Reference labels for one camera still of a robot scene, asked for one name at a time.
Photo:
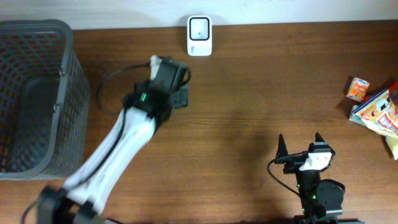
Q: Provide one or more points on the cream wet wipes pack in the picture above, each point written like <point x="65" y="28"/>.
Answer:
<point x="380" y="115"/>

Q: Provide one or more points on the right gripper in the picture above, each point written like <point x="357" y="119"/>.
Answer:
<point x="282" y="151"/>

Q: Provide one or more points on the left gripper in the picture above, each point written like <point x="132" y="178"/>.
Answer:
<point x="182" y="94"/>

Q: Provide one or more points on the white barcode scanner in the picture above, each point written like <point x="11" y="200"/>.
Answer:
<point x="199" y="36"/>

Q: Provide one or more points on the red snack bag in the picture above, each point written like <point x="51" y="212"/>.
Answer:
<point x="391" y="92"/>

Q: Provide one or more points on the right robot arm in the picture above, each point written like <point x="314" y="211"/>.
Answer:
<point x="321" y="199"/>

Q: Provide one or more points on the orange tissue pack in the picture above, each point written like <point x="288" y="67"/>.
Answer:
<point x="358" y="89"/>

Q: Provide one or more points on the teal tissue pack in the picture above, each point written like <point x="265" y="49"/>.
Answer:
<point x="354" y="118"/>

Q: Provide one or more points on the grey plastic mesh basket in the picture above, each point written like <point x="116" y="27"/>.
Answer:
<point x="45" y="100"/>

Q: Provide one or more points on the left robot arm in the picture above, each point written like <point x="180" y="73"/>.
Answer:
<point x="83" y="195"/>

